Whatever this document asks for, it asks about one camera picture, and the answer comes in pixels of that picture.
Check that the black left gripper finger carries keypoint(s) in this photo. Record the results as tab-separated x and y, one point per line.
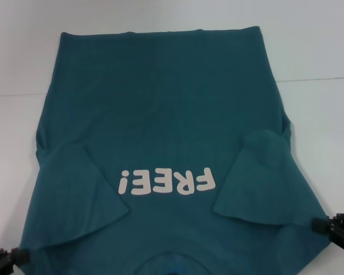
0	269
21	256

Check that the teal t-shirt with FREE print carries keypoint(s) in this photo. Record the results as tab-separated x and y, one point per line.
160	114

